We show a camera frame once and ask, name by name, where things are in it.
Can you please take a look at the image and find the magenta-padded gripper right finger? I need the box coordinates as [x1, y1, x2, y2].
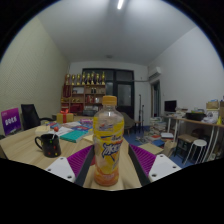
[127, 143, 183, 187]

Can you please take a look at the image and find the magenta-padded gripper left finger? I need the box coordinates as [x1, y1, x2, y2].
[44, 144, 97, 188]

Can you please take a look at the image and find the yellow drink bottle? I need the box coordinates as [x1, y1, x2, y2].
[92, 95, 125, 187]

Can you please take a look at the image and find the low pale wooden table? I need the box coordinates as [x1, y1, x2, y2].
[138, 142, 165, 156]

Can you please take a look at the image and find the black mug with coloured dots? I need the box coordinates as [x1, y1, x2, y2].
[34, 133, 62, 158]

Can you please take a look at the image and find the teal book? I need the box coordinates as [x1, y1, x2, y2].
[59, 129, 89, 144]

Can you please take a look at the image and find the brown wooden stool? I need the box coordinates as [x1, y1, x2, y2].
[174, 133, 199, 158]

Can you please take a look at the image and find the white printed paper sheet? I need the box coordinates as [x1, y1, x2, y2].
[49, 125, 74, 138]

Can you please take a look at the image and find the stack of books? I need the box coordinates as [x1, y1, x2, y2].
[146, 116, 168, 141]

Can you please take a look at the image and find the pale yellow flat box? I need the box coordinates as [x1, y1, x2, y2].
[83, 133, 95, 144]

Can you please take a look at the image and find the white round stool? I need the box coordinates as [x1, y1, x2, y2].
[184, 138, 208, 165]

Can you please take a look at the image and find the cream notepad block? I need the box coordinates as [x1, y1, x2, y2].
[35, 124, 51, 136]

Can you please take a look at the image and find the colourful magazine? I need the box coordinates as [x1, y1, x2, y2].
[71, 119, 94, 132]

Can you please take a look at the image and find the yellow gift box red ribbon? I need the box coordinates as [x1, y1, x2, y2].
[55, 109, 75, 124]

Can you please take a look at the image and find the long wooden desk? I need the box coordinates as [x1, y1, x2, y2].
[164, 113, 224, 163]

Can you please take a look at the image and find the black computer monitor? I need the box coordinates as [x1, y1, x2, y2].
[163, 99, 178, 114]

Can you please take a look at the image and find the black floor stand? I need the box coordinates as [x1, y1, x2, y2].
[137, 94, 145, 133]

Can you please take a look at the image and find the black office chair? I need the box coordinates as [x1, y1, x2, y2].
[20, 103, 54, 131]

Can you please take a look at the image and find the purple sign board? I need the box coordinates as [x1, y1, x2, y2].
[0, 107, 23, 137]

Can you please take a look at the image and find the wooden shelf unit with trophies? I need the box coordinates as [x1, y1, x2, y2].
[60, 70, 108, 116]

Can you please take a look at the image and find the dark glass door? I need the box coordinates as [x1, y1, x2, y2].
[82, 68, 135, 119]

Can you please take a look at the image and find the white wall air conditioner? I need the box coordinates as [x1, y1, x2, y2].
[147, 65, 163, 79]

